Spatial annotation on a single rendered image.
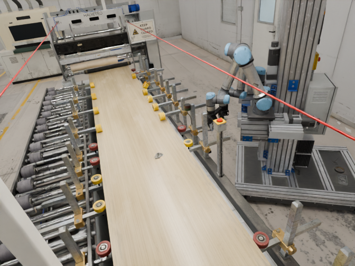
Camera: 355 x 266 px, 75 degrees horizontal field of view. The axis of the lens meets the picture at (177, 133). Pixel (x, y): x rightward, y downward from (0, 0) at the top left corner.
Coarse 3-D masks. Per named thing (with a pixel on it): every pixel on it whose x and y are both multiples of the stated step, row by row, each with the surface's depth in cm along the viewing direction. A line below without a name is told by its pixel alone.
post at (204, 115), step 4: (204, 112) 188; (204, 116) 188; (204, 120) 190; (204, 124) 192; (204, 128) 194; (204, 132) 196; (204, 136) 198; (204, 140) 201; (204, 144) 203; (204, 156) 212
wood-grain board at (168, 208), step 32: (128, 96) 304; (128, 128) 233; (160, 128) 227; (128, 160) 189; (160, 160) 185; (192, 160) 181; (128, 192) 160; (160, 192) 156; (192, 192) 153; (128, 224) 138; (160, 224) 135; (192, 224) 133; (224, 224) 131; (128, 256) 121; (160, 256) 119; (192, 256) 117; (224, 256) 116; (256, 256) 114
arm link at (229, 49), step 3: (228, 45) 209; (231, 45) 207; (234, 45) 205; (225, 48) 210; (228, 48) 208; (231, 48) 206; (234, 48) 205; (225, 51) 211; (228, 51) 209; (231, 51) 207; (225, 54) 214; (228, 54) 212; (231, 54) 209; (231, 57) 214
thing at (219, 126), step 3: (213, 120) 166; (216, 120) 165; (222, 120) 164; (213, 123) 167; (216, 123) 163; (219, 123) 161; (222, 123) 162; (225, 123) 163; (213, 126) 168; (216, 126) 164; (219, 126) 162; (222, 126) 163; (225, 126) 164; (216, 129) 166; (219, 129) 164; (222, 129) 165; (225, 129) 166
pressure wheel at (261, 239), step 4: (256, 232) 124; (260, 232) 124; (256, 236) 122; (260, 236) 121; (264, 236) 122; (256, 240) 120; (260, 240) 121; (264, 240) 120; (268, 240) 120; (260, 244) 118; (264, 244) 118; (260, 248) 120; (264, 248) 119
